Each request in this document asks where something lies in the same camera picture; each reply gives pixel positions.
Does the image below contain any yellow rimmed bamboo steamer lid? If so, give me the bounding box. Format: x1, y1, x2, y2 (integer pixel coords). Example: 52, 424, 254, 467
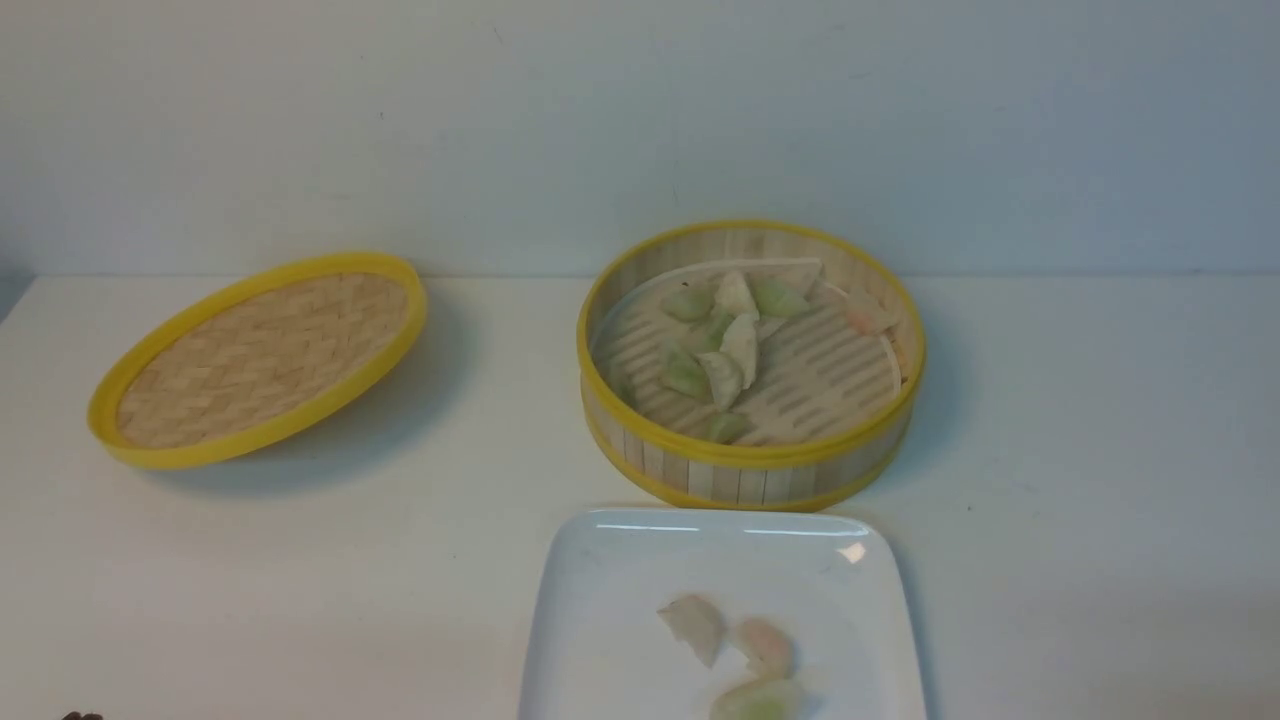
86, 252, 429, 470

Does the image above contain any white square plate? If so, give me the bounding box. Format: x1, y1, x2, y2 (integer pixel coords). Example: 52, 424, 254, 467
518, 509, 928, 719

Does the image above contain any yellow rimmed bamboo steamer basket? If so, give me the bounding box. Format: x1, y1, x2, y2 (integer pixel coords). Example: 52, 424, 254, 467
576, 220, 927, 512

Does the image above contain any pink dumpling on plate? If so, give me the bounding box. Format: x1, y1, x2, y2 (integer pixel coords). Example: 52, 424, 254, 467
730, 618, 796, 678

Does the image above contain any white dumpling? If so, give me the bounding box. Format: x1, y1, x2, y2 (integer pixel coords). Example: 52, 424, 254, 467
695, 351, 745, 413
657, 594, 727, 669
714, 269, 760, 320
719, 314, 759, 389

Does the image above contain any white steamer liner paper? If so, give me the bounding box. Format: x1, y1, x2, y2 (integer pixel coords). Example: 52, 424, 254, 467
618, 258, 902, 340

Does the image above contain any white dumpling on plate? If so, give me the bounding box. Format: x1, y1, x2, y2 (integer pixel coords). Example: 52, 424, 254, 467
657, 594, 727, 669

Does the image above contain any green dumpling on plate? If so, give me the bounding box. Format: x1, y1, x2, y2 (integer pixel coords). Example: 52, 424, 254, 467
708, 676, 808, 719

